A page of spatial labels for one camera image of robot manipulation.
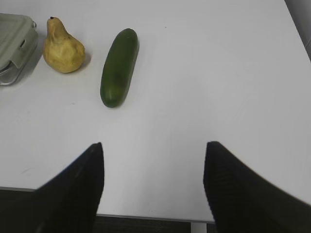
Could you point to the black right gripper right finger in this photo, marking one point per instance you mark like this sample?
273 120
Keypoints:
241 201

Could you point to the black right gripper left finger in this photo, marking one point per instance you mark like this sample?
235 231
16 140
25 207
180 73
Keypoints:
68 203

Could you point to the green cucumber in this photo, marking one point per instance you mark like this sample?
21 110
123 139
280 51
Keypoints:
118 68

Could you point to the yellow pear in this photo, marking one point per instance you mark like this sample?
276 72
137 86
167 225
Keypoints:
62 52

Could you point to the green lid glass container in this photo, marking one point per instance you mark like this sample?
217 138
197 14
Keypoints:
18 40

